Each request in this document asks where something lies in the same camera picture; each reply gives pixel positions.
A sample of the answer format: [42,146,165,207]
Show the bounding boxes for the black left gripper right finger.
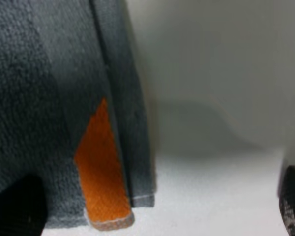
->
[278,165,295,236]

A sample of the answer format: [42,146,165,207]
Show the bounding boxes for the grey towel with orange patches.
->
[0,0,154,231]

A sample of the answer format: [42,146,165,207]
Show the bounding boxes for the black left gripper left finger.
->
[0,175,48,236]

